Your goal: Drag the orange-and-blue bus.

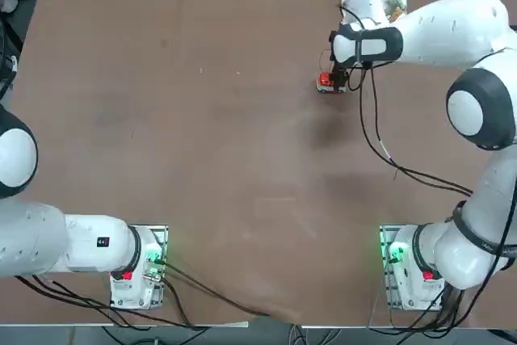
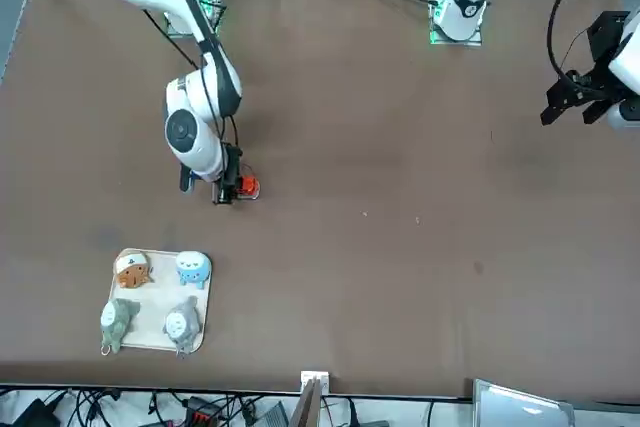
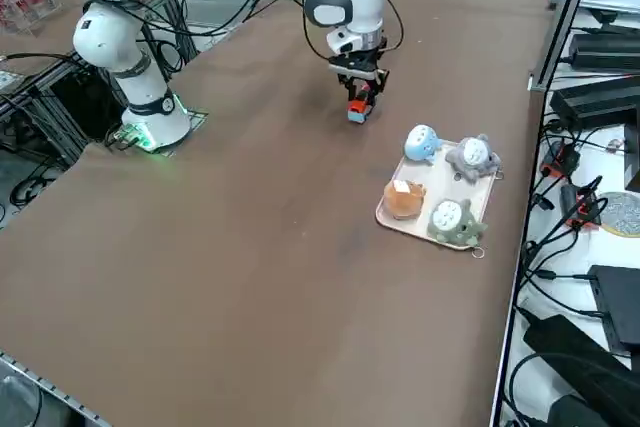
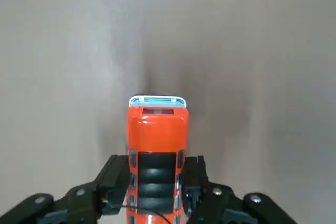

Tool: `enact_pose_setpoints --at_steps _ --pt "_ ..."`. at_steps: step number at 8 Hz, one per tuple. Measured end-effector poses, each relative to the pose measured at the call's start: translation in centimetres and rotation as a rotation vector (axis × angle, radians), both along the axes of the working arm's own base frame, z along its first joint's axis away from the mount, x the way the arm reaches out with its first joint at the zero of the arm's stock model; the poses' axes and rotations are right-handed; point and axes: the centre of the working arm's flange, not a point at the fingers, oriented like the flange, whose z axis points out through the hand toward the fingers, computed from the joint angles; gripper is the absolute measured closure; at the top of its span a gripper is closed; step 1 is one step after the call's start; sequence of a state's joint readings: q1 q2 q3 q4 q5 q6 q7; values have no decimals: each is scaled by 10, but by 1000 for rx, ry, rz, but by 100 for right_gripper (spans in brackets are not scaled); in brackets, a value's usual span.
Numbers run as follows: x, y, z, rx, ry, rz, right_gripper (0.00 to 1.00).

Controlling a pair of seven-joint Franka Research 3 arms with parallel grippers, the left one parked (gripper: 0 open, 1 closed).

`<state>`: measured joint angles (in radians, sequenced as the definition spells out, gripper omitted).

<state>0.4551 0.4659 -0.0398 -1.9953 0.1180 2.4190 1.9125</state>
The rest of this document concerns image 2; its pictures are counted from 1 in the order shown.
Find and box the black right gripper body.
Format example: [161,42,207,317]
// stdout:
[219,143,246,186]

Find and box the orange hamster plush toy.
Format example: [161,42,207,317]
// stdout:
[113,251,155,291]

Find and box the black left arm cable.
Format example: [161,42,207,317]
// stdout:
[546,0,604,86]

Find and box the beige plastic tray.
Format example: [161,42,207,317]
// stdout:
[108,247,214,352]

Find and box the silver grey metal box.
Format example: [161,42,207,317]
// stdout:
[471,378,576,427]

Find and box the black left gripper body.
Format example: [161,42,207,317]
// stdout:
[585,10,632,76]

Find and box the white post bracket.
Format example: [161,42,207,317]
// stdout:
[299,370,331,393]

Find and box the red-and-black connector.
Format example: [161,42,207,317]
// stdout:
[185,407,217,427]

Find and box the grey plush toy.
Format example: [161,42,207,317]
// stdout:
[161,295,204,361]

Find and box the grey-green plush toy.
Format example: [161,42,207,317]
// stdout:
[99,297,142,357]

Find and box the black flat box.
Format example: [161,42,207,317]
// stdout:
[8,398,57,427]

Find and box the orange-and-blue toy bus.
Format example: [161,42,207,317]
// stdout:
[236,174,262,200]

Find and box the light blue plush toy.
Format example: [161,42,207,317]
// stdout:
[174,250,211,291]

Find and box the camera mounting post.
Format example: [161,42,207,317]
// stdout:
[288,376,325,427]

